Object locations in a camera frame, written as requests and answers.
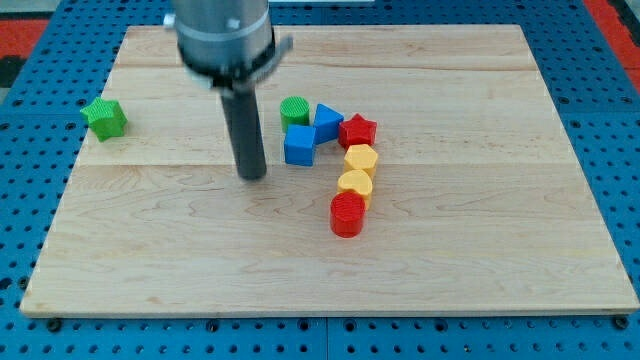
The grey robot arm end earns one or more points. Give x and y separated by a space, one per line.
229 43

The blue cube block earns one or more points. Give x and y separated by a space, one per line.
299 145

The yellow heart block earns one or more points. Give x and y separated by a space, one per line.
357 181

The red cylinder block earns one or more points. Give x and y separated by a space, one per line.
347 212

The yellow hexagon block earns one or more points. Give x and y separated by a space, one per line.
361 157

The blue triangle block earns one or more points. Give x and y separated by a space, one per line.
326 123

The red star block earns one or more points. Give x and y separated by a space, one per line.
357 131

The green cylinder block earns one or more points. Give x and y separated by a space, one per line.
294 110

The wooden board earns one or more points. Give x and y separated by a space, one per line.
479 207

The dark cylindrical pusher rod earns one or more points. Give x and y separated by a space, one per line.
244 129

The green star block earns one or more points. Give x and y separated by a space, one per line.
105 118

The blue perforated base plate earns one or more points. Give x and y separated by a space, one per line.
41 132

